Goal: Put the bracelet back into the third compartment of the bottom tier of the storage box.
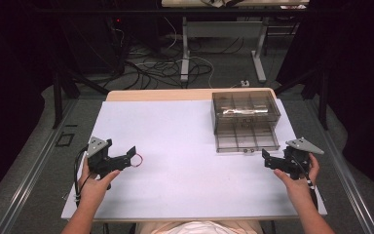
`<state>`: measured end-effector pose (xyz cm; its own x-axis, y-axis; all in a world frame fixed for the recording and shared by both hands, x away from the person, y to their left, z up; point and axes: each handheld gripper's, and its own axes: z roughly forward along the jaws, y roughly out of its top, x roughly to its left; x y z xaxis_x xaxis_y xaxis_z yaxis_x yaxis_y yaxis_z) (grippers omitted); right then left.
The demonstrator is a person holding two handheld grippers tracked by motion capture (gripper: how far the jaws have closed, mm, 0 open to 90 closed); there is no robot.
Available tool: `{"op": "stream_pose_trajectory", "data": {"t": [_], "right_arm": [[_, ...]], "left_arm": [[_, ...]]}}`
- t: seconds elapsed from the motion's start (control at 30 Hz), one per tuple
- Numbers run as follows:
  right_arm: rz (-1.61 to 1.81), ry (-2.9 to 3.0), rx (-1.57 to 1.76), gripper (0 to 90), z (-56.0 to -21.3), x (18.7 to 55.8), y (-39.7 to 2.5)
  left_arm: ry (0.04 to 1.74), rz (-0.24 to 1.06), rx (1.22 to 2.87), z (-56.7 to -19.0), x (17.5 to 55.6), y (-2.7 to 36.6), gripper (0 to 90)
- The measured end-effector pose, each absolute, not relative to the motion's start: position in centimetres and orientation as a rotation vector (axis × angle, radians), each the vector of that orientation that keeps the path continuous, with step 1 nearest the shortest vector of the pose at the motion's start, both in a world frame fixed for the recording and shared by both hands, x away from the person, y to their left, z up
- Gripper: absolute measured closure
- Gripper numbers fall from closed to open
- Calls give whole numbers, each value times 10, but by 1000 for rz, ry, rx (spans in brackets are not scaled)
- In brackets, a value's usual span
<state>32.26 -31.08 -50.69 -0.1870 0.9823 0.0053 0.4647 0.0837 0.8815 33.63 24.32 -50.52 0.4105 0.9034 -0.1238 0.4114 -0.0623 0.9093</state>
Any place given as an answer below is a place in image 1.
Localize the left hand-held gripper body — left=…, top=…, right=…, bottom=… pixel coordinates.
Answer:
left=86, top=136, right=130, bottom=191

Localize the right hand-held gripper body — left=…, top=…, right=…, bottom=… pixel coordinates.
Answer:
left=270, top=136, right=325, bottom=181

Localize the red ring bracelet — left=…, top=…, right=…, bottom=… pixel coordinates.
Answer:
left=130, top=153, right=144, bottom=168

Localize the person's left hand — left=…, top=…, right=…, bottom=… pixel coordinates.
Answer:
left=77, top=158, right=122, bottom=213

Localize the person's right hand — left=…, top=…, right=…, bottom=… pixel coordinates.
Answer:
left=273, top=152, right=321, bottom=211

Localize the transparent grey drawer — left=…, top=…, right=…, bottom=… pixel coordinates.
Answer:
left=214, top=122, right=281, bottom=154

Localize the black floor hatch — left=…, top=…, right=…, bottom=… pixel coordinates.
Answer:
left=55, top=132, right=76, bottom=148

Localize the transparent grey storage box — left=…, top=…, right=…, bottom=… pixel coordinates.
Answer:
left=210, top=90, right=281, bottom=137

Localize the white table mat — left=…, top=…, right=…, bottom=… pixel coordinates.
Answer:
left=60, top=98, right=328, bottom=220

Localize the black metal stand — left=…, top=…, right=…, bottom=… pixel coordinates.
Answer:
left=273, top=62, right=331, bottom=132
left=50, top=61, right=111, bottom=130

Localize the person's light shirt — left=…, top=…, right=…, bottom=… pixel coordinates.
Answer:
left=135, top=219, right=265, bottom=234

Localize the dark curtain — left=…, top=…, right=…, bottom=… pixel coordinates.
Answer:
left=0, top=0, right=59, bottom=209
left=276, top=0, right=374, bottom=198

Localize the dark equipment cabinet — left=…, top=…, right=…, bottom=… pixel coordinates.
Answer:
left=59, top=14, right=126, bottom=75

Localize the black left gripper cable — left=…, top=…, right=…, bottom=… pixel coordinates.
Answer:
left=73, top=146, right=94, bottom=209

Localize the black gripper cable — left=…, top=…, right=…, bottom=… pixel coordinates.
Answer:
left=291, top=155, right=319, bottom=211
left=73, top=146, right=94, bottom=209

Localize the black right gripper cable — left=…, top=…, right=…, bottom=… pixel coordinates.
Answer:
left=291, top=155, right=319, bottom=211

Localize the aluminium floor rail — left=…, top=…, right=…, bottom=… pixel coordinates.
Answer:
left=305, top=97, right=374, bottom=234
left=0, top=97, right=80, bottom=234

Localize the black floor cable bundle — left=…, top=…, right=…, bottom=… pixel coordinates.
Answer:
left=110, top=19, right=215, bottom=91

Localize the white floor cable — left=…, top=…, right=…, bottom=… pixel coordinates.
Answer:
left=135, top=16, right=216, bottom=90

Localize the white metal frame desk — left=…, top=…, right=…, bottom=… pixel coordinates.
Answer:
left=161, top=0, right=310, bottom=84

